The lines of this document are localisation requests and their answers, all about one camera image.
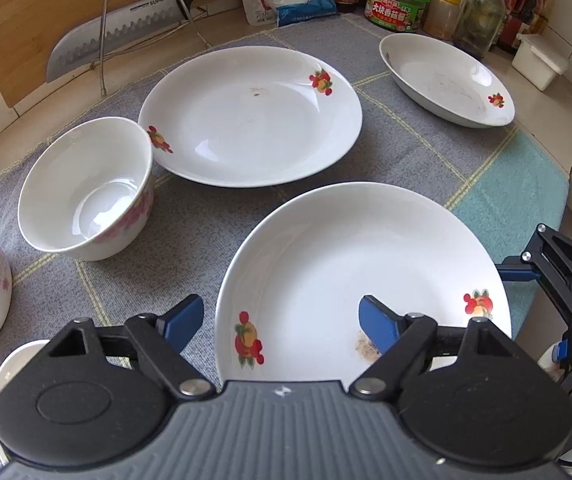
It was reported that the black-handled kitchen knife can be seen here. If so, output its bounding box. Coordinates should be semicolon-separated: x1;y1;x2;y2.
46;0;265;84

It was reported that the white lidded plastic container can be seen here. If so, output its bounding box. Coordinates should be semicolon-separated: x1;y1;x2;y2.
511;33;569;92

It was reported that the metal wire knife rack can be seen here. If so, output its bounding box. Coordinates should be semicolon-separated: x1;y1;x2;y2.
97;0;212;97

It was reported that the white fruit-print plate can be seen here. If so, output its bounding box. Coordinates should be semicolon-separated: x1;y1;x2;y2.
214;181;513;386
137;45;363;188
379;33;516;129

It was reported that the grey checked dish cloth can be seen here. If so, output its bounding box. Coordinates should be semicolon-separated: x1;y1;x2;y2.
0;12;572;461

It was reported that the yellow-lidded spice jar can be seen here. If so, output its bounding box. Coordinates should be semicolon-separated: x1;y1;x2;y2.
423;0;465;41

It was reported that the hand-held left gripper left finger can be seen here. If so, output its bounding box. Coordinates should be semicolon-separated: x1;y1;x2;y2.
46;294;217;402

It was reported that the red-capped clear glass bottle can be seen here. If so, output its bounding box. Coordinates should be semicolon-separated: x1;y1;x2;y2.
453;0;509;58

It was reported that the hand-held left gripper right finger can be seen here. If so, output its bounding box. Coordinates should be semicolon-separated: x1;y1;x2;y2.
348;295;522;401

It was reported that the wooden cutting board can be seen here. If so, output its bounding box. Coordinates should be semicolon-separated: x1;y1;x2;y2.
0;0;257;108

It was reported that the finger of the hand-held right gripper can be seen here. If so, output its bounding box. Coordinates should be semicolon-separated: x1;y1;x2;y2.
552;337;572;396
498;224;572;323

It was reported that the green round can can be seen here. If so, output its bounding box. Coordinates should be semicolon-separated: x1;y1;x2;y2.
364;0;433;33

